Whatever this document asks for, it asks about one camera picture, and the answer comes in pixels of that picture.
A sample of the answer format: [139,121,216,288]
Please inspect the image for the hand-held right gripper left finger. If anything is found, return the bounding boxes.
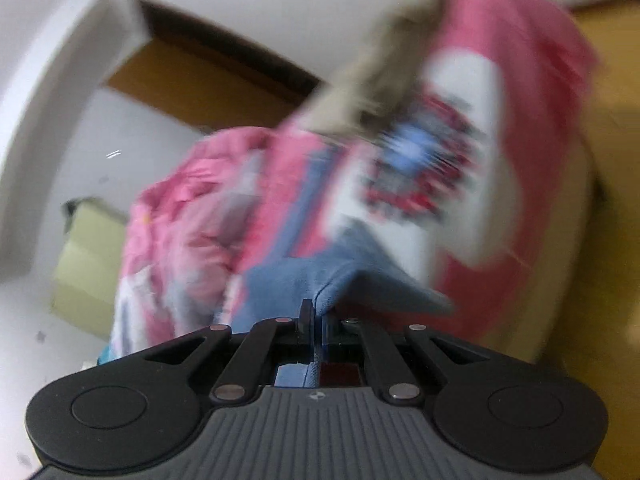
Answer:
[143,299,316,406]

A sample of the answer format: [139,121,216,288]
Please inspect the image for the brown wooden door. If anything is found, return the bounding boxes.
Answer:
[102,37,311,133]

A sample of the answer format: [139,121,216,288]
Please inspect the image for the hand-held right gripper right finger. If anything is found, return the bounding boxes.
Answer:
[319,316,492,406]

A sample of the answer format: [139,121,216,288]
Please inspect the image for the folded beige pants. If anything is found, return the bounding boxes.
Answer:
[305,0,448,138]

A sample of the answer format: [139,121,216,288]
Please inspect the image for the pink patterned quilt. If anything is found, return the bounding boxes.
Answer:
[110,127,281,356]

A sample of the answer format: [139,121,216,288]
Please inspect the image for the blue jeans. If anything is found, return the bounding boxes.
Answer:
[220,145,456,388]

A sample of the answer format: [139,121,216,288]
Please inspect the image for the pale yellow wardrobe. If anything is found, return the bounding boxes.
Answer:
[50,197,131,341]

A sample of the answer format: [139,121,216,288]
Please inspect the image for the pink floral fleece blanket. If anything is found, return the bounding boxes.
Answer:
[270,0,601,306]

